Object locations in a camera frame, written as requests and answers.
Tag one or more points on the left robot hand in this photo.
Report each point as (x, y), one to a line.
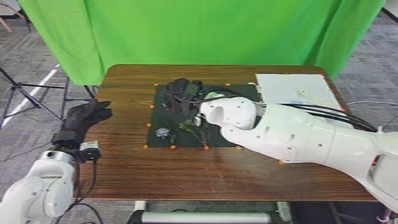
(82, 116)

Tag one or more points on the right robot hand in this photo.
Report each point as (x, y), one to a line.
(178, 96)

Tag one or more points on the blue flower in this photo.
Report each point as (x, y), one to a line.
(162, 132)

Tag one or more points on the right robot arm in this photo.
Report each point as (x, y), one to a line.
(295, 136)

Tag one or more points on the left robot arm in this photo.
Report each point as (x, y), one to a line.
(36, 190)

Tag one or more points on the dark mat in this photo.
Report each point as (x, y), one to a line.
(162, 116)

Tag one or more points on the green sprig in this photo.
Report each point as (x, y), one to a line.
(188, 127)

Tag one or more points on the black tripod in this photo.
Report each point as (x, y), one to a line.
(23, 93)

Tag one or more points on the white sheet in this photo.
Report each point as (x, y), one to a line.
(290, 88)

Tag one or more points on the pale grey bar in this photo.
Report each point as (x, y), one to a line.
(206, 217)

